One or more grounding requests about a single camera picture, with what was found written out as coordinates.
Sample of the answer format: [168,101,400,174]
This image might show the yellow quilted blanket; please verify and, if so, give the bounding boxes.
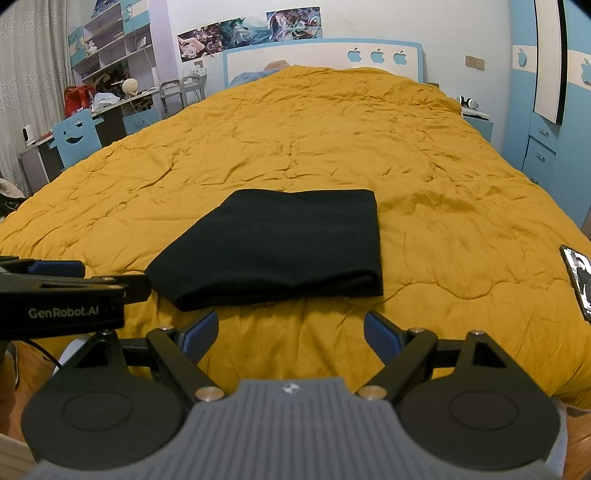
[0,66,591,409]

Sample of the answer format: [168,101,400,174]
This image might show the blue smiley chair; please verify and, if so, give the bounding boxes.
[51,108,105,171]

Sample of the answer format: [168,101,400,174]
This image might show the black cable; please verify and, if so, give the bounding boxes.
[25,338,64,371]

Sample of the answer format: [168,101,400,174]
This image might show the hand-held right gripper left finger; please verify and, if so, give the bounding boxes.
[75,310,225,401]

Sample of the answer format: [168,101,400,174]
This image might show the blue pillow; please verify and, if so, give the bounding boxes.
[229,69,279,88]

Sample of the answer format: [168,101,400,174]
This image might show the anime wall poster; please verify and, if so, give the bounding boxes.
[265,6,322,44]
[217,14,271,50]
[178,23,227,63]

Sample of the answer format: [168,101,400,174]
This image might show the red bag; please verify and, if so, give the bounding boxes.
[64,85,96,117]

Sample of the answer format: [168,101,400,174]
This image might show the blue and white wardrobe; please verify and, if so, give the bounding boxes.
[501,0,591,228]

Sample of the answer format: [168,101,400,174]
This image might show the black pants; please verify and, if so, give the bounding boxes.
[144,188,385,312]

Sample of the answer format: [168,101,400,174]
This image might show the blue nightstand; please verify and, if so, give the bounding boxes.
[462,108,496,145]

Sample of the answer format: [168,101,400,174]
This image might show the wardrobe mirror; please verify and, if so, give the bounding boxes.
[532,0,568,125]

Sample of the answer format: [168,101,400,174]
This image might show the white and blue shelf unit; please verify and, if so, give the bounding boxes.
[68,0,156,83]

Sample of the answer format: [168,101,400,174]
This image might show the white desk with blue drawer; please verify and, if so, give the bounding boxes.
[18,85,162,186]

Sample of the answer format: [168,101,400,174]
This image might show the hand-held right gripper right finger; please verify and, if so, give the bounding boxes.
[357,310,509,401]

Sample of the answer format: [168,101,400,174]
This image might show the white and blue headboard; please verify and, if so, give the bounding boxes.
[223,39,424,89]

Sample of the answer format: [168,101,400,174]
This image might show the grey metal rack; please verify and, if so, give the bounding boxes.
[159,75,208,119]

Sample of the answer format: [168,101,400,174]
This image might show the dark cloth pile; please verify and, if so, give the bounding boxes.
[0,178,29,219]

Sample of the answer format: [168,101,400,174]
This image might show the patterned curtain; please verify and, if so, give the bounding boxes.
[0,0,75,197]

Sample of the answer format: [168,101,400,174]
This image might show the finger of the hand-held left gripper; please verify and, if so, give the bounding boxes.
[0,255,86,279]
[0,274,153,304]

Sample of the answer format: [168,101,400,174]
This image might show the black smartphone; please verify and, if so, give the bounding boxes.
[559,244,591,321]

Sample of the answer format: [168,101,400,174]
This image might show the white plastic bag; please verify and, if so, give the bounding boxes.
[91,92,122,112]

